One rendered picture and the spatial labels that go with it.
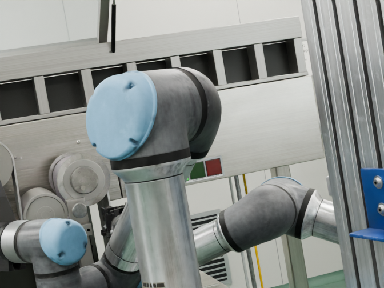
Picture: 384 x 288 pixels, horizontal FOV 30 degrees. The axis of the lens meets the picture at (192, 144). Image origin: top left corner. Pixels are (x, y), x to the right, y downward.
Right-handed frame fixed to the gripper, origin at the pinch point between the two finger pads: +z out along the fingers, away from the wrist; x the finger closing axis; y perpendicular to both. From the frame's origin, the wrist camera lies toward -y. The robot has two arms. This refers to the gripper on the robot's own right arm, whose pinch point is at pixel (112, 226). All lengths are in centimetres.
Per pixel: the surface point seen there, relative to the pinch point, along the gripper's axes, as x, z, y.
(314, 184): -188, 263, -40
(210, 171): -41, 29, 7
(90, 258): 8.7, -7.2, -6.0
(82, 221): 8.8, -6.2, 4.1
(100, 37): -12, 30, 57
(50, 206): 16.2, -2.4, 9.5
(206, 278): -23.9, -2.7, -20.2
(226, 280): -111, 262, -91
